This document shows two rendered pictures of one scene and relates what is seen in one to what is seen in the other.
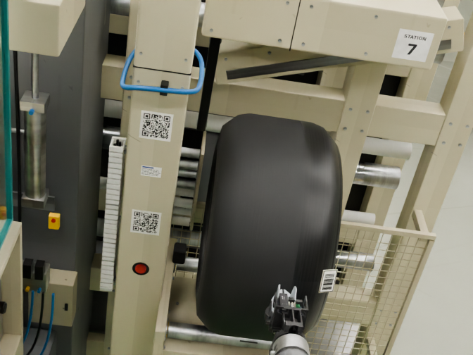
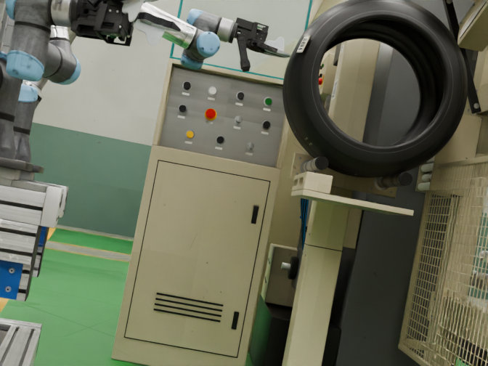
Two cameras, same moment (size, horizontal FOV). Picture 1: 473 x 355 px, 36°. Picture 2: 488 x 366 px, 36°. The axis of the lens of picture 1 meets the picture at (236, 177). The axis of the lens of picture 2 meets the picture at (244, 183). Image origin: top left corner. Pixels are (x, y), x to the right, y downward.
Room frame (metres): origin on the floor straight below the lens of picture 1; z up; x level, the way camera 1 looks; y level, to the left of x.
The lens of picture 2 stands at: (1.34, -2.70, 0.70)
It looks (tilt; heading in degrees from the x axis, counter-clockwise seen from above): 2 degrees up; 93
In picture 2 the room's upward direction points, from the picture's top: 11 degrees clockwise
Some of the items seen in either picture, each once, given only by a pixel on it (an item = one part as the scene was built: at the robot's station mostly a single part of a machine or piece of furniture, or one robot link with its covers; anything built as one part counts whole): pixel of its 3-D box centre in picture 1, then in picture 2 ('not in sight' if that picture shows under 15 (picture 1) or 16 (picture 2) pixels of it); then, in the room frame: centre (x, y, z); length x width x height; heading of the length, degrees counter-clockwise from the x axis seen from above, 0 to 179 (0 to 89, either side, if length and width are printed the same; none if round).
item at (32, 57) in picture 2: not in sight; (32, 54); (0.77, -1.13, 0.94); 0.11 x 0.08 x 0.11; 79
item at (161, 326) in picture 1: (166, 293); (344, 175); (1.56, 0.14, 0.90); 0.40 x 0.03 x 0.10; 5
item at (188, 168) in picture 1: (169, 176); (447, 155); (1.93, 0.21, 1.05); 0.20 x 0.15 x 0.30; 95
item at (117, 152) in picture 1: (114, 218); not in sight; (1.49, 0.30, 1.19); 0.05 x 0.04 x 0.48; 5
